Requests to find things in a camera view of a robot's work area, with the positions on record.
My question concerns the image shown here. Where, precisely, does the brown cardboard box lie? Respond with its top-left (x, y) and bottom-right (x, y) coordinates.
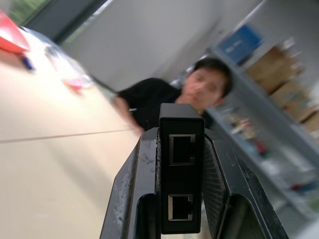
top-left (246, 46), bottom-right (305, 94)

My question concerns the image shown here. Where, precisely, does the small black Ethernet adapter box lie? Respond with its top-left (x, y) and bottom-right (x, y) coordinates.
top-left (159, 103), bottom-right (206, 235)

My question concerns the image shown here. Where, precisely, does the clear plastic bag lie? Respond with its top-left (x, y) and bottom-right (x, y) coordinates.
top-left (43, 42), bottom-right (93, 88)

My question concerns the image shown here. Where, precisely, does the blue box with white label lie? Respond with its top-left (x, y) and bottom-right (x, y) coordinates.
top-left (217, 23), bottom-right (265, 66)

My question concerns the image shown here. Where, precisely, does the red plastic tray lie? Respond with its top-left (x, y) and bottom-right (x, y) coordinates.
top-left (0, 9), bottom-right (31, 53)

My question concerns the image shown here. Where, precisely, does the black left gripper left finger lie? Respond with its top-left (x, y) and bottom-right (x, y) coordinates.
top-left (99, 127), bottom-right (163, 239)

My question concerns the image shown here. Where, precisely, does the person in black shirt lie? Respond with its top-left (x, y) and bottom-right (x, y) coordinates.
top-left (114, 58), bottom-right (234, 133)

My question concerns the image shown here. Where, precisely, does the grey metal storage shelf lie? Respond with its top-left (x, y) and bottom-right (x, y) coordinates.
top-left (205, 0), bottom-right (319, 221)

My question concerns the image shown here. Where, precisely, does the printed cardboard box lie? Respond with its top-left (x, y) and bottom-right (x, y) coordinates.
top-left (270, 79), bottom-right (319, 122)

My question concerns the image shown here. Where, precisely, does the small blue object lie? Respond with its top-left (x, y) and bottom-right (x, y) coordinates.
top-left (20, 55), bottom-right (35, 71)

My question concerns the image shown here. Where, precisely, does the red and white packet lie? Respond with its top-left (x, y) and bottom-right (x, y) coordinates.
top-left (61, 73), bottom-right (95, 94)

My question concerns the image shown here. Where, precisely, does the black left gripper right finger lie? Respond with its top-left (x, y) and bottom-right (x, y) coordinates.
top-left (203, 127), bottom-right (290, 239)

